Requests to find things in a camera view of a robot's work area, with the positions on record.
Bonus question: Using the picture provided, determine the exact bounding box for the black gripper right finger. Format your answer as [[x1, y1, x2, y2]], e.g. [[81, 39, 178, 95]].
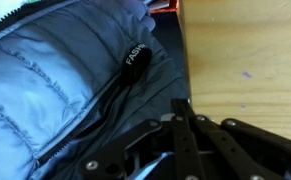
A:
[[190, 109, 291, 180]]

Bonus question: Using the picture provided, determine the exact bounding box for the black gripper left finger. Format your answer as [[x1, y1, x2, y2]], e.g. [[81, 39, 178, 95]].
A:
[[77, 98, 204, 180]]

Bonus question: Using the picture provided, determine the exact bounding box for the black zipper pull tab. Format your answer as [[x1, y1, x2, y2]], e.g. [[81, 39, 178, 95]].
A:
[[119, 42, 153, 86]]

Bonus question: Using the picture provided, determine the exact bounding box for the purple gloved hand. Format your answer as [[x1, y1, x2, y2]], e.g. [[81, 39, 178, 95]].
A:
[[124, 0, 157, 32]]

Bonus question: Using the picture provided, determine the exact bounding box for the blue quilted puffer jacket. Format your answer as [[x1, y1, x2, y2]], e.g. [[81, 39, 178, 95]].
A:
[[0, 0, 191, 180]]

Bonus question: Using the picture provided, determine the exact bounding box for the white shirt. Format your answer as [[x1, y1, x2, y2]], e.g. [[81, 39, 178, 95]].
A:
[[0, 0, 33, 28]]

